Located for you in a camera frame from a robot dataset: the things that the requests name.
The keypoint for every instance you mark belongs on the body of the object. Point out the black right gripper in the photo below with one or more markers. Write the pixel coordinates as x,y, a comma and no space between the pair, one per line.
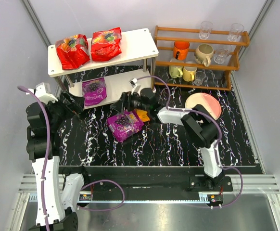
124,100

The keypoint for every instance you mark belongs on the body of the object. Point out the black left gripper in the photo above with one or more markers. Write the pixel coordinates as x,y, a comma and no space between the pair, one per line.
70,103

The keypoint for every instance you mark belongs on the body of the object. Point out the purple candy bag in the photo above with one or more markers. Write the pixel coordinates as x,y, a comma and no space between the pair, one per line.
94,91
124,125

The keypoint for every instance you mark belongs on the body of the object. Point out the large red candy bag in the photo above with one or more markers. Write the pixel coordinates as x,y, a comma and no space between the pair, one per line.
73,51

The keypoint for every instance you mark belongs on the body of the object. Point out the small red candy bag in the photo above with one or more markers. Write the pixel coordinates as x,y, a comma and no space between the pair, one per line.
105,45

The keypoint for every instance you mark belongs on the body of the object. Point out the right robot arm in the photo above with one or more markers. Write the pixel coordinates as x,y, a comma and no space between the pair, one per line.
199,125

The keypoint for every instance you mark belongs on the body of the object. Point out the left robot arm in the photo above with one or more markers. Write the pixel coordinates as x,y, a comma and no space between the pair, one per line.
56,208

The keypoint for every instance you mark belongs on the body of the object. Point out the yellow mango candy bag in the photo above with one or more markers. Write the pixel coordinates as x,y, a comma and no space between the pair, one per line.
143,115

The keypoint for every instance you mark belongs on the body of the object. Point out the clear glass bottom shelf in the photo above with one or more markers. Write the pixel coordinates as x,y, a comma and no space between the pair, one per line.
199,78

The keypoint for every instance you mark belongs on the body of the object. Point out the clear glass shelf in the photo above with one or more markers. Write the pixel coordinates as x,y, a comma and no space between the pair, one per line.
221,55
199,78

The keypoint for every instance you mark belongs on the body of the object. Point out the clear glass middle shelf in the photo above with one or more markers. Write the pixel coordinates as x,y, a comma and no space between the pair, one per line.
221,55

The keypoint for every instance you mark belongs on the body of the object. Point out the green mug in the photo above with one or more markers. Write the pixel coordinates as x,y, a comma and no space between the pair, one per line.
175,71

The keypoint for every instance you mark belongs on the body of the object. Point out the yellow mug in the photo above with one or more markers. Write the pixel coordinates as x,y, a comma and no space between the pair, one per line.
189,73

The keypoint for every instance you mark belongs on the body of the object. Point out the orange mug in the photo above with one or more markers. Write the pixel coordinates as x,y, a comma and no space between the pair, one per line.
181,49

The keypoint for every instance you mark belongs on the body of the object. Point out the pink beige plate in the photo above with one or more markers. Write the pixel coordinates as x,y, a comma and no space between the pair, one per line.
211,104

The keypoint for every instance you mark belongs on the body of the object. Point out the wooden cup rack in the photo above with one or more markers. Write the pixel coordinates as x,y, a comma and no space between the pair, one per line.
196,63

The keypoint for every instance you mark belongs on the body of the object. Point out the beige ceramic mug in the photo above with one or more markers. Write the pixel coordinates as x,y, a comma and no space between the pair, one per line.
204,54

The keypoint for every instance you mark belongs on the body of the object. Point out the clear glass top left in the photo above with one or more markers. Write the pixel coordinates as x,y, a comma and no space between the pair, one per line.
205,30

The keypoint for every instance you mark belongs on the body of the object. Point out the clear glass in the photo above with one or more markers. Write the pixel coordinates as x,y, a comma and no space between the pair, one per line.
235,31
205,30

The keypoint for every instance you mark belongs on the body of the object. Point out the clear glass top right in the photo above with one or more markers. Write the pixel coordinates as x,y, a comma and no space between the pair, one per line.
235,31

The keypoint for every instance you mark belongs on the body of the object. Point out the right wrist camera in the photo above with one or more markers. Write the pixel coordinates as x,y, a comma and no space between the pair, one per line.
135,86

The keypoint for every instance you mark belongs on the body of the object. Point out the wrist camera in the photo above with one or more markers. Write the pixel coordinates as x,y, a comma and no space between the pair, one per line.
135,86
43,93

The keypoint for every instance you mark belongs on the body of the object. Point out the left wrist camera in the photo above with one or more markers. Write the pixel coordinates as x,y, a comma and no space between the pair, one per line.
43,93

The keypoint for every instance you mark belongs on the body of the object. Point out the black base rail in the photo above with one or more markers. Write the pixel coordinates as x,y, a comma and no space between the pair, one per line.
187,178

